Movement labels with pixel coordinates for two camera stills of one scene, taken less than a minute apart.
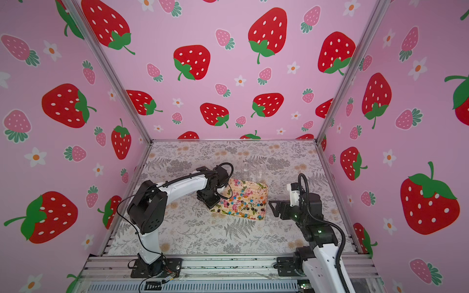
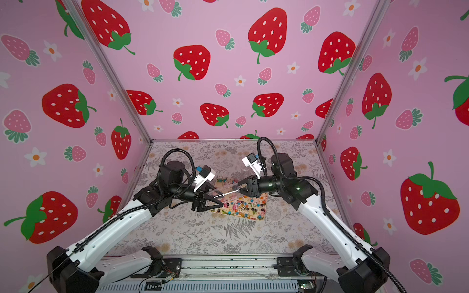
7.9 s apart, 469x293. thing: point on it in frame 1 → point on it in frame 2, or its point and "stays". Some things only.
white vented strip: (196, 287) stays
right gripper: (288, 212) → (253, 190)
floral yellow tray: (249, 200) stays
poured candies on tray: (243, 205) stays
